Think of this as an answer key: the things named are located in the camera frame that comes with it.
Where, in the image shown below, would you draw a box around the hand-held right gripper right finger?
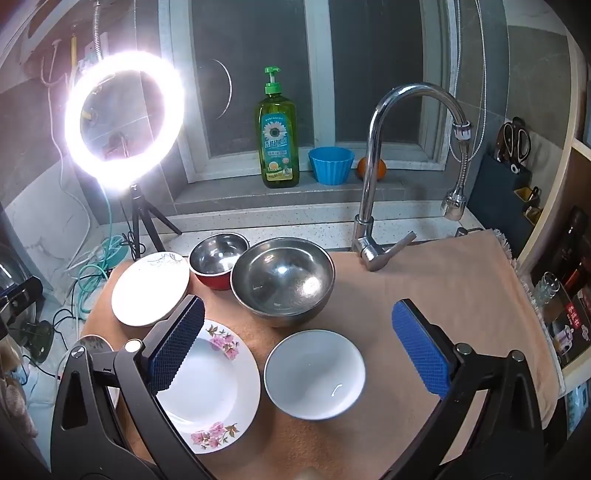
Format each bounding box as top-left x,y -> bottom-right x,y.
392,298 -> 546,480

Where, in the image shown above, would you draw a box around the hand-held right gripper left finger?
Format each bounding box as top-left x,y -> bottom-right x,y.
50,295 -> 222,480

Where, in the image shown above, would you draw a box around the pink flower print plate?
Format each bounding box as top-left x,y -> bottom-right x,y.
148,318 -> 262,455

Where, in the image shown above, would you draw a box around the red bowl steel interior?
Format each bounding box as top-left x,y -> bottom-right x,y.
188,232 -> 250,291

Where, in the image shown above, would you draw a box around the pale blue ceramic bowl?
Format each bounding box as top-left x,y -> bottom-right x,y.
263,329 -> 366,421

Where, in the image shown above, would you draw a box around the large stainless steel bowl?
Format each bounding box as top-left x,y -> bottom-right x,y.
230,237 -> 335,328

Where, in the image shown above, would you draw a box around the dark green plastic object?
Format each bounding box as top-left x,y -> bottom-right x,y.
21,320 -> 55,365

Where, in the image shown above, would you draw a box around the peach towel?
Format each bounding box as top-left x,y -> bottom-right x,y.
81,228 -> 566,480

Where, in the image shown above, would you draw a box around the black tripod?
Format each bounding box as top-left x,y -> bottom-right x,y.
122,185 -> 182,261

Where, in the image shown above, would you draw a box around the chrome faucet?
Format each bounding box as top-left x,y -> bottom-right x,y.
353,83 -> 474,273

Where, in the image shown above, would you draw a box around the clear drinking glass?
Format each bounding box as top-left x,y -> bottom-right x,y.
531,271 -> 561,319

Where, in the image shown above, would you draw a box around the red and black printed box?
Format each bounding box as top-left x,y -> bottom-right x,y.
536,205 -> 591,370

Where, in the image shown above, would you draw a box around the dark knife holder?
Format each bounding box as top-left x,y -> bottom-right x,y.
471,150 -> 543,241

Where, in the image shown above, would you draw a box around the orange fruit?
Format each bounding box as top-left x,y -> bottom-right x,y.
356,157 -> 386,181

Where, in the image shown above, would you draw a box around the blue ribbed cup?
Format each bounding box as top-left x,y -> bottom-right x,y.
308,147 -> 355,185

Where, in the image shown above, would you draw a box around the wooden shelf unit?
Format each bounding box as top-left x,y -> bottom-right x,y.
512,28 -> 591,398

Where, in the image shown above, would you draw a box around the green dish soap bottle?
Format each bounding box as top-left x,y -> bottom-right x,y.
257,67 -> 300,189

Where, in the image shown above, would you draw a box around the black scissors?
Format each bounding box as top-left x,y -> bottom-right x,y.
496,117 -> 532,174

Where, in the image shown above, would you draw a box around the green hose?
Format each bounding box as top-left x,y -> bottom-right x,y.
69,235 -> 134,319

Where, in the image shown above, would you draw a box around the ring light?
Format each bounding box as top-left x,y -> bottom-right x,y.
64,50 -> 186,191

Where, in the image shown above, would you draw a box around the white window frame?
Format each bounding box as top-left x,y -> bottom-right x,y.
159,0 -> 460,183

